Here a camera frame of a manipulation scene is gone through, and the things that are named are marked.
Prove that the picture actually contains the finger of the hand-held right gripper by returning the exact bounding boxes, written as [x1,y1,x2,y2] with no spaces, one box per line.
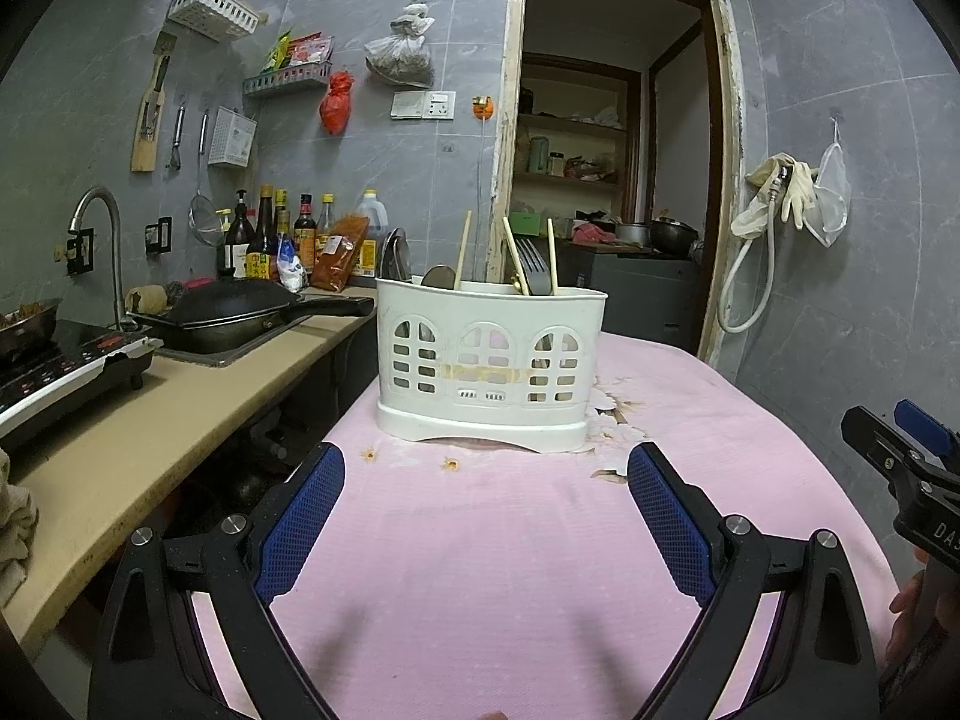
[840,405,960,512]
[892,398,960,467]

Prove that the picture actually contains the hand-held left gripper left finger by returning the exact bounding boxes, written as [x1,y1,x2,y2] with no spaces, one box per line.
[88,442,346,720]

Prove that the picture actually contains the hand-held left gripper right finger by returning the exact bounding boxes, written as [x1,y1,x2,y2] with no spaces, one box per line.
[626,442,880,720]

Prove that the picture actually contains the white plastic utensil holder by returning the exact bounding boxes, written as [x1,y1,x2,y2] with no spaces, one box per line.
[375,277,611,454]

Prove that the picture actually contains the large steel spoon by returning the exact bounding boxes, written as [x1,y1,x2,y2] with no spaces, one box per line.
[378,226,413,283]

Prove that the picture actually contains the steel fork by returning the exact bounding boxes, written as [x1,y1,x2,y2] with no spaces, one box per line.
[514,235,551,298]

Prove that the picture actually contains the person's right hand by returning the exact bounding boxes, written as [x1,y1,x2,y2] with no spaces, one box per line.
[885,570,950,691]

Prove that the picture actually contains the beige kitchen counter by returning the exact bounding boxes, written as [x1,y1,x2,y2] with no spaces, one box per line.
[0,284,380,662]

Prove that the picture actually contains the pink floral tablecloth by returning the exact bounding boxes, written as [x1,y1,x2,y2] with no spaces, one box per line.
[187,330,910,720]

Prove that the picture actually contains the grey cabinet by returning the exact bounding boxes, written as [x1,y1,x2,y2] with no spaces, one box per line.
[573,243,703,355]

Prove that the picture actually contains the black frying pan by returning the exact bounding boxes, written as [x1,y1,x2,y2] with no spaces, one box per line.
[148,280,375,335]

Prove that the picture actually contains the white mesh bag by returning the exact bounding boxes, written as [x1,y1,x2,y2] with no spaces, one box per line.
[805,118,853,249]

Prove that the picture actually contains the cream rubber gloves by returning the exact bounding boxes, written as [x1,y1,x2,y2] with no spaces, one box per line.
[730,153,823,238]

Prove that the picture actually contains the white blue seasoning bag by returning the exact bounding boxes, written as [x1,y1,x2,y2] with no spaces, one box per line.
[277,233,311,294]

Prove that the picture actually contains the loofah sponge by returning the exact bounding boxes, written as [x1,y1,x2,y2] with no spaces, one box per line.
[125,284,170,317]

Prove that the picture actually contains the induction cooker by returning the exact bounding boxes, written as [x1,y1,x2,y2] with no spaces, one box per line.
[0,322,165,452]

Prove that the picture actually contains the beige towel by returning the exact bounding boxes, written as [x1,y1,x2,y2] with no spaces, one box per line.
[0,449,41,609]

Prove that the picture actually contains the dark pump bottle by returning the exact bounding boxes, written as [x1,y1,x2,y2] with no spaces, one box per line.
[217,190,257,279]

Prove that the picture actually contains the tall soy sauce bottle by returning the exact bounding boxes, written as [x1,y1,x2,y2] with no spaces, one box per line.
[245,183,281,281]

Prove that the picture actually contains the dark sauce bottle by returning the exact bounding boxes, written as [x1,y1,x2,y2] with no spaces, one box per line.
[292,193,318,272]

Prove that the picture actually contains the dark pot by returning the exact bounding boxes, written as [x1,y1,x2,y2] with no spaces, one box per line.
[648,217,701,257]

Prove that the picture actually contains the cooking oil jug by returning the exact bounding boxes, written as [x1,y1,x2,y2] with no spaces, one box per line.
[352,190,392,278]

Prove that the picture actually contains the slim sauce bottle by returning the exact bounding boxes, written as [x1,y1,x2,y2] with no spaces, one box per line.
[316,194,339,257]

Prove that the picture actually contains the steel mesh strainer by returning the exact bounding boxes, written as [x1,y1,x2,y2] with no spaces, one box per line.
[188,111,219,245]

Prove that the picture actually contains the small cooking pot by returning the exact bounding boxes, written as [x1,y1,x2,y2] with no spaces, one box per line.
[0,298,63,362]

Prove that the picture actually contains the wooden shelf unit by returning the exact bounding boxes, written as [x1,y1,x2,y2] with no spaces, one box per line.
[513,52,647,242]

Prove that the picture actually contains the steel faucet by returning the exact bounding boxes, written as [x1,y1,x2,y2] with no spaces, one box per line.
[68,187,137,332]

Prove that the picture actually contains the steel peeler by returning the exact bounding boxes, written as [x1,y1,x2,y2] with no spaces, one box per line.
[168,100,188,170]

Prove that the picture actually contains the wooden knife rack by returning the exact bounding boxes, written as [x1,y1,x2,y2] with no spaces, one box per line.
[130,33,178,174]

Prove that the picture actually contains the red plastic bag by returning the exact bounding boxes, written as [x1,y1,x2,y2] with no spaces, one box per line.
[319,70,354,137]

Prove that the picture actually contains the red snack packet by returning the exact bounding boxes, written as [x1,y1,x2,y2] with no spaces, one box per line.
[288,33,335,68]

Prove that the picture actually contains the clear plastic bag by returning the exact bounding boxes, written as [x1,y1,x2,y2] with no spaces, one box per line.
[363,0,437,88]

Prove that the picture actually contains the white hose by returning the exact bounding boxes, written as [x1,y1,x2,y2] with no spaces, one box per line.
[718,164,797,333]

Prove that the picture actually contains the white wall holder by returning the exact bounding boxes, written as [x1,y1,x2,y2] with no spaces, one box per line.
[207,106,259,169]

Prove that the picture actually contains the wooden door frame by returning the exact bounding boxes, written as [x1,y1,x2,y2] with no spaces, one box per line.
[483,0,744,370]

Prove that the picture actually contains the white switch panel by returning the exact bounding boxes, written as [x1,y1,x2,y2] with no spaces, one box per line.
[389,89,458,123]

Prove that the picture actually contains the grey wall shelf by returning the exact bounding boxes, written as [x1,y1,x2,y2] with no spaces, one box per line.
[241,59,335,99]

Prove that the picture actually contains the white wall basket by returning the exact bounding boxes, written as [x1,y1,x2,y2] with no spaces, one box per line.
[166,0,260,43]

